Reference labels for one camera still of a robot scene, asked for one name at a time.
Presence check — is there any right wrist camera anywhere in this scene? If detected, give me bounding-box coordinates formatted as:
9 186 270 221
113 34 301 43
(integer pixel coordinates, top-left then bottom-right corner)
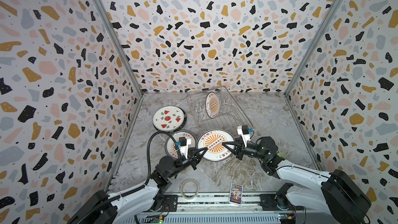
237 125 254 147

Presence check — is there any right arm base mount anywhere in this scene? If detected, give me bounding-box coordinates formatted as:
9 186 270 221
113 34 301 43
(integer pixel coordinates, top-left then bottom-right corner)
259 183 304 211

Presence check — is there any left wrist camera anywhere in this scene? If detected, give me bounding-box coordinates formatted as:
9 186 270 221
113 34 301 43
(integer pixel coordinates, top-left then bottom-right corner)
175 136 192 160

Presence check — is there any brown rimmed cream plate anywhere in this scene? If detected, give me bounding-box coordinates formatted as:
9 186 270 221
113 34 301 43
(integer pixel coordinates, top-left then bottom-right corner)
160 107 187 133

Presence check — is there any wire dish rack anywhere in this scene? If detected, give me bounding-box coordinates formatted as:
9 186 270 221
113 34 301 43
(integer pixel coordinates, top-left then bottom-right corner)
187 87 254 135

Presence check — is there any black corrugated cable conduit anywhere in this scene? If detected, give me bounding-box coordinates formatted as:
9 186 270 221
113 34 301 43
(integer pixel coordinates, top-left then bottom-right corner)
66 130 178 224

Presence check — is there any purple card box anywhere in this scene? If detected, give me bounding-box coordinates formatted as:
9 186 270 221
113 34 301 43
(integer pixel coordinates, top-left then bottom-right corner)
229 183 243 205

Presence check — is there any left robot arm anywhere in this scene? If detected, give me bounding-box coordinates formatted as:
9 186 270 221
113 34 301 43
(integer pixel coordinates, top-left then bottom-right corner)
68 131 208 224

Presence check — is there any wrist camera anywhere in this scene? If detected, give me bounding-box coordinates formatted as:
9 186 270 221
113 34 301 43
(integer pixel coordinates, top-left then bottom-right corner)
237 125 254 147
175 136 192 160

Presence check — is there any orange sunburst plate front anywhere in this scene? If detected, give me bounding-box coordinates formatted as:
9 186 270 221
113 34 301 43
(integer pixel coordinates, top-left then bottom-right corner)
165 131 197 160

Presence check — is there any watermelon pattern plate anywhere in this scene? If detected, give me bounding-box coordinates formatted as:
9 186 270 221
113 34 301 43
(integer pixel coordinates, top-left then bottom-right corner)
152 106 187 132

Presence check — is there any aluminium front rail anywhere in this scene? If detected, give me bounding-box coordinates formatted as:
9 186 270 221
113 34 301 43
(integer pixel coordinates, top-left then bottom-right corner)
86 191 352 224

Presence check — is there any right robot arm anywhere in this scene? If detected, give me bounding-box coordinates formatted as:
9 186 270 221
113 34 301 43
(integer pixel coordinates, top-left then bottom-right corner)
223 136 372 224

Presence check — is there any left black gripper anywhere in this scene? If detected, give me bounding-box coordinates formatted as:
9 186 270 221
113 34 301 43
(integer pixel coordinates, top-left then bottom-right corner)
166 146 206 180

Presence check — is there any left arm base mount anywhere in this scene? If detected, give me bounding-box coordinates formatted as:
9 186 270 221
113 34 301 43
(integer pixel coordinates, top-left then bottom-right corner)
150 194 178 212

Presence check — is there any orange sunburst plate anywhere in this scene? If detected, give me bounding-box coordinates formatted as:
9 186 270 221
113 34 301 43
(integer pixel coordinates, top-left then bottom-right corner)
197 129 234 162
205 92 220 119
165 131 197 160

